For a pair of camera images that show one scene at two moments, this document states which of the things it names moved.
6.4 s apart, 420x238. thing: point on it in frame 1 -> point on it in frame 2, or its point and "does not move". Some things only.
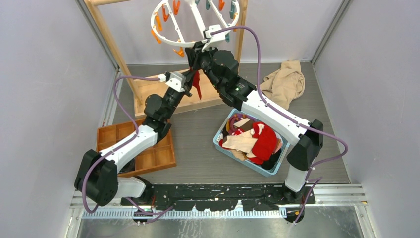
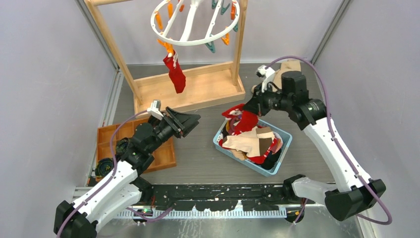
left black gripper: [188, 75] -> [187, 121]
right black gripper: [195, 54] -> [256, 104]
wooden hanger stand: [141, 86] does not move
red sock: [195, 82] -> [178, 77]
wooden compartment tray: [160, 155] does not move
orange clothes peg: [181, 52] -> [169, 46]
